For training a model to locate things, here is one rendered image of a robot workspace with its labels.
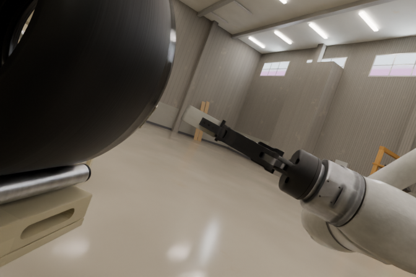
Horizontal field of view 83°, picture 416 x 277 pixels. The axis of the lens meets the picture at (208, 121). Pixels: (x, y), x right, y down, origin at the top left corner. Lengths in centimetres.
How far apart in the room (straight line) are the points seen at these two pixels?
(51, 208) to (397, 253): 56
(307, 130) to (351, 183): 1034
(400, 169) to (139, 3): 58
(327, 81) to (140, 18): 1096
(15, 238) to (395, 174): 71
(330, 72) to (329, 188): 1099
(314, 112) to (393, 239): 1049
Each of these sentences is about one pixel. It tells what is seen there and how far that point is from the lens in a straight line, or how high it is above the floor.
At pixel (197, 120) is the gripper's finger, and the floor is 111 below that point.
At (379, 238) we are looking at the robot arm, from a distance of 42.
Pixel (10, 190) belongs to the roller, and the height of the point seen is 91.
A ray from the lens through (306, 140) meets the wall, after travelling 1076.
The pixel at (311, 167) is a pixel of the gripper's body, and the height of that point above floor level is 111.
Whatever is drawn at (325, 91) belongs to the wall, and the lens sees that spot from 1119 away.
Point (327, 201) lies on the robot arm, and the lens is 39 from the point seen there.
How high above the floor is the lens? 111
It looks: level
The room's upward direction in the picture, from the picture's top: 20 degrees clockwise
